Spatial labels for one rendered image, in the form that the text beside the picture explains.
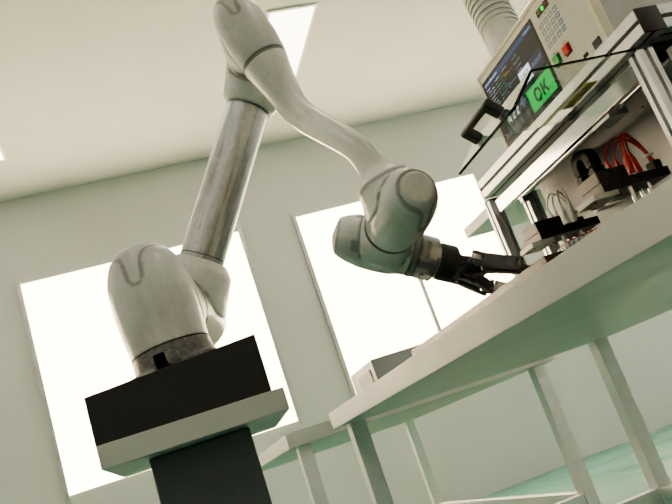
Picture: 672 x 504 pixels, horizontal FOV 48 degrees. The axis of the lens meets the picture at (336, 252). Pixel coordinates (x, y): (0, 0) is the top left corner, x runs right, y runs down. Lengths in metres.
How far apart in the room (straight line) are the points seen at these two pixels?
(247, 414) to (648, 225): 0.75
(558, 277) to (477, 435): 5.35
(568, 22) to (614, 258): 0.74
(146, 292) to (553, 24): 0.93
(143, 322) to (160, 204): 4.92
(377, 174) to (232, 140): 0.49
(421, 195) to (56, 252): 5.13
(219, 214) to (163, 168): 4.79
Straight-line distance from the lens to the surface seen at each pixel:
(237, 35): 1.66
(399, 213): 1.30
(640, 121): 1.63
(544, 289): 1.05
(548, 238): 1.61
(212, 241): 1.68
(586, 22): 1.52
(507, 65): 1.75
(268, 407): 1.32
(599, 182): 1.41
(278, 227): 6.33
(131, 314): 1.46
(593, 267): 0.95
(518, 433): 6.48
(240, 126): 1.75
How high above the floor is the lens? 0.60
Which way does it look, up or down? 15 degrees up
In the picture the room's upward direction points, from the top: 19 degrees counter-clockwise
